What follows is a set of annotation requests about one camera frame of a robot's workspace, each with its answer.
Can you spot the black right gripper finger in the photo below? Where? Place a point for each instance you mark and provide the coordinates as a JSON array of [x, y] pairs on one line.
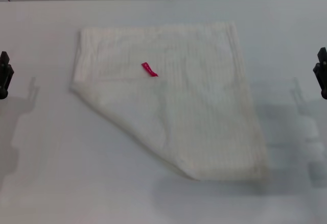
[[323, 55], [319, 78]]

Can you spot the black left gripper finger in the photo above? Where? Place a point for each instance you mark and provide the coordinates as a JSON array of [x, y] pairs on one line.
[[4, 57], [5, 81]]

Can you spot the white ribbed towel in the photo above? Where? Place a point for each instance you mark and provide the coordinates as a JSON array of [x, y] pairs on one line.
[[184, 101]]

